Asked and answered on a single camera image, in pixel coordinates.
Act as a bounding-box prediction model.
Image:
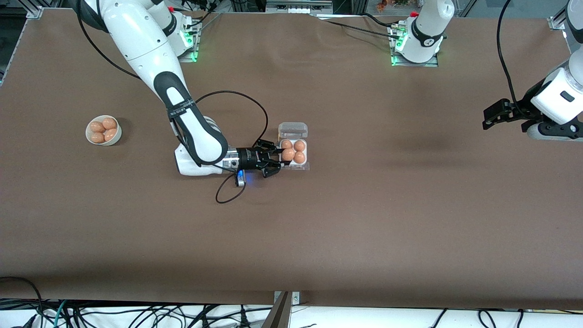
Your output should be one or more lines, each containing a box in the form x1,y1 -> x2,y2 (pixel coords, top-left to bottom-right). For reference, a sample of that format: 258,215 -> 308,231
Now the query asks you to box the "clear plastic egg carton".
277,122 -> 311,171

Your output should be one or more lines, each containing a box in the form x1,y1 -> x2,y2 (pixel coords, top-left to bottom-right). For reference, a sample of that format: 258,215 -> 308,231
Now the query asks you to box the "white round bowl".
86,114 -> 123,146

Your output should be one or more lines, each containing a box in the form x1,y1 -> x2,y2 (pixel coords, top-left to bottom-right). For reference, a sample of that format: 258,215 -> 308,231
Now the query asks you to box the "grey power strip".
266,0 -> 334,14

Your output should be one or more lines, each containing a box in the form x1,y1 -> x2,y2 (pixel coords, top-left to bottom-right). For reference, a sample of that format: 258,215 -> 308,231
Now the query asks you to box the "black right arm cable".
77,0 -> 269,204

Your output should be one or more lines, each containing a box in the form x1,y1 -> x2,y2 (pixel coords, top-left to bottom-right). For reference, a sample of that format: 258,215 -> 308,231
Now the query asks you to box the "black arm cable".
77,0 -> 269,204
496,0 -> 525,112

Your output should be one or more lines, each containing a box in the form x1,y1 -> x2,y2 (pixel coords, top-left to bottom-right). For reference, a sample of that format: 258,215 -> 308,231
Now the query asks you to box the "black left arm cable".
496,0 -> 525,112

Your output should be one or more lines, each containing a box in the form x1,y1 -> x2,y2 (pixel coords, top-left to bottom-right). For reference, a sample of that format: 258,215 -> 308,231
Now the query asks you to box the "aluminium frame profile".
548,0 -> 574,31

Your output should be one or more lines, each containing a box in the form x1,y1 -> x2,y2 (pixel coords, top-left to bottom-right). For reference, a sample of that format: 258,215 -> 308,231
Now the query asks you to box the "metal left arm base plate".
389,23 -> 440,67

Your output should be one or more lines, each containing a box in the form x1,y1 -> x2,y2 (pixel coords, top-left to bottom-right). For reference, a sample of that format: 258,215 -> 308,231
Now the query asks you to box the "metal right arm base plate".
175,19 -> 200,63

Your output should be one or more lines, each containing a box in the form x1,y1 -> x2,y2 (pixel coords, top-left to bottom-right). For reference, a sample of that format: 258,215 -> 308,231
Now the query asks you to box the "dark metal post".
261,292 -> 293,328

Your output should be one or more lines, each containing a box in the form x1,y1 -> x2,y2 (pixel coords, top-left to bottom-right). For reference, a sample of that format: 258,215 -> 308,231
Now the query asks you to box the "black base cable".
182,0 -> 224,30
362,13 -> 401,29
317,17 -> 394,41

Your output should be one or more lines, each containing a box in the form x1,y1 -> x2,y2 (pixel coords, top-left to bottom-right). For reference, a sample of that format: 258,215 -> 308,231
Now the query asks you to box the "teal floor cable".
43,300 -> 70,328

